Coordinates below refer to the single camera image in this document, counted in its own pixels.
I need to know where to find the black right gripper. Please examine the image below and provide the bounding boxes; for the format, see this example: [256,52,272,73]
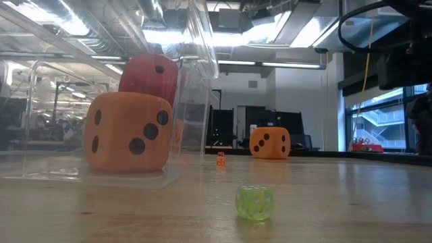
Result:
[376,33,432,91]

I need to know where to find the fluorescent ceiling light strip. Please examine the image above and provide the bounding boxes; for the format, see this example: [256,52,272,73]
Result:
[217,59,327,70]

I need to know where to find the yellow hanging cable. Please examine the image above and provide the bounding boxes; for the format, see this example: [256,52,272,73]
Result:
[347,16,376,152]

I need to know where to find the person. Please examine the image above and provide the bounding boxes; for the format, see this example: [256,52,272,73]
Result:
[406,82,432,156]

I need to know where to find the small green translucent die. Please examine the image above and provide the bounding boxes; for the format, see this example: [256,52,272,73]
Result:
[235,184,275,221]

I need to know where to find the clear plastic bin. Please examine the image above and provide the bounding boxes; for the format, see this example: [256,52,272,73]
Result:
[0,0,220,190]

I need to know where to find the large orange foam die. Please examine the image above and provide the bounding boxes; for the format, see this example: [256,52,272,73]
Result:
[249,126,292,160]
[82,91,173,173]

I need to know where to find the black computer monitor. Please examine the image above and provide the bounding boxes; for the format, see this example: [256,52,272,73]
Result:
[244,105,305,150]

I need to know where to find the silver ventilation duct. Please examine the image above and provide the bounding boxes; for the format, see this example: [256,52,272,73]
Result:
[236,0,409,51]

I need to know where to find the red tray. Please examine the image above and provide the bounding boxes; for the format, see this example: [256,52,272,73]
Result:
[350,142,385,154]

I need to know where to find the large red foam die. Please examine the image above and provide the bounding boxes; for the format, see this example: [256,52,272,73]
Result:
[117,53,180,108]

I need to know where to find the black cabinet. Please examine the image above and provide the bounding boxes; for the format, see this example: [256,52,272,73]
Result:
[205,88,236,148]

